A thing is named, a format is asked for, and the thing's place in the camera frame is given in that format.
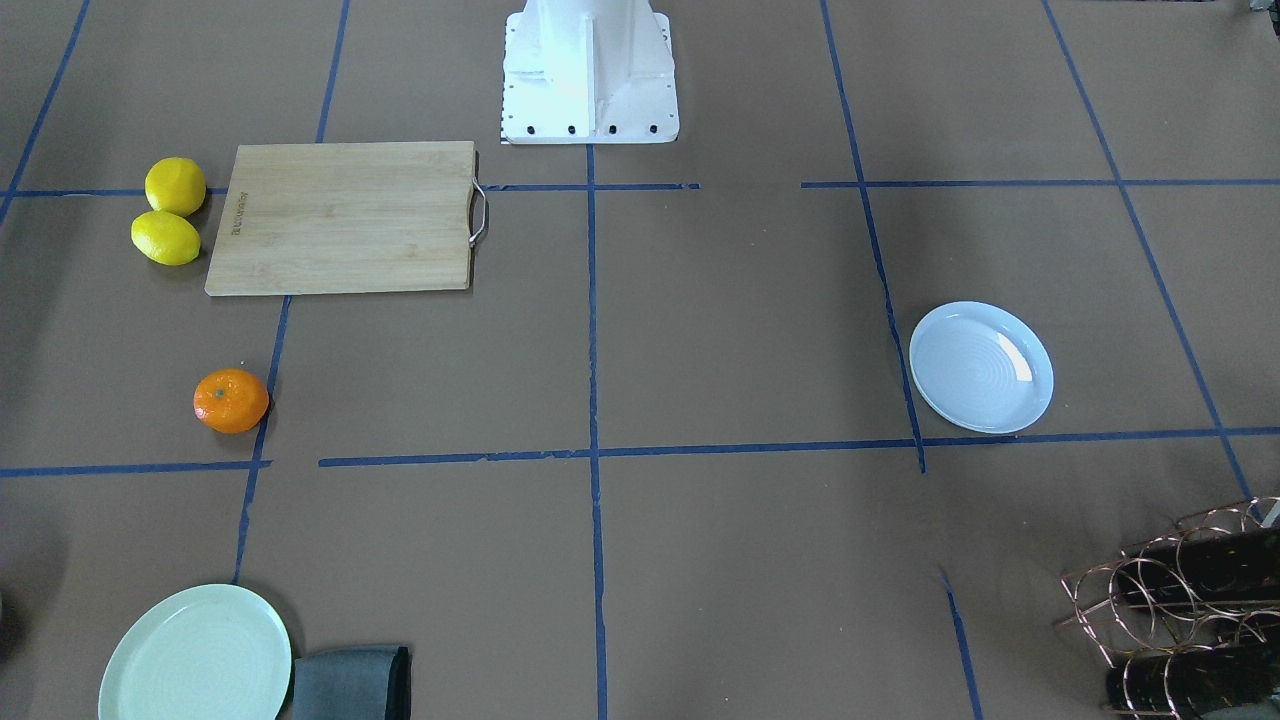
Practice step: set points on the light blue plate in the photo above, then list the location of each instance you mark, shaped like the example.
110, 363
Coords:
981, 368

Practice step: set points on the light green plate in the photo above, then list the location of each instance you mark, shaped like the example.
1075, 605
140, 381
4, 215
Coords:
214, 651

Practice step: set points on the bamboo cutting board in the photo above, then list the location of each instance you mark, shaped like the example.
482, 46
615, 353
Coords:
365, 217

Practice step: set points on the orange fruit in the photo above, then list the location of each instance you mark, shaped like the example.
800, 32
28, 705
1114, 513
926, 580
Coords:
230, 401

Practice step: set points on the folded grey cloth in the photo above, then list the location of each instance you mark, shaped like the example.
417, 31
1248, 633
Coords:
359, 682

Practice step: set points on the lower yellow lemon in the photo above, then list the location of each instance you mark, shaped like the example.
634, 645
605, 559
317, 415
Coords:
165, 238

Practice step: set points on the yellow lemon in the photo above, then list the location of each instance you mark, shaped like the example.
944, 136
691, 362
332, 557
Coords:
165, 238
176, 185

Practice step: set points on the upper yellow lemon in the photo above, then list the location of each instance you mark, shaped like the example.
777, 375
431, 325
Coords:
176, 185

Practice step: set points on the dark wine bottle upper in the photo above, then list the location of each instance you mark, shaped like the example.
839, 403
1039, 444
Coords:
1230, 572

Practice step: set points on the dark wine bottle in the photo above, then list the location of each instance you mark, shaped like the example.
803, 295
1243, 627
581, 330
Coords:
1226, 683
1230, 572

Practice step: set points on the dark wine bottle lower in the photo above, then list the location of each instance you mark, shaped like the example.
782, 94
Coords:
1226, 683

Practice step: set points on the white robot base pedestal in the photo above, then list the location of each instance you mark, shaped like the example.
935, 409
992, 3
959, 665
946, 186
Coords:
588, 72

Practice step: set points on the copper wire bottle rack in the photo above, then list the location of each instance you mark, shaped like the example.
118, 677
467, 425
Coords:
1186, 622

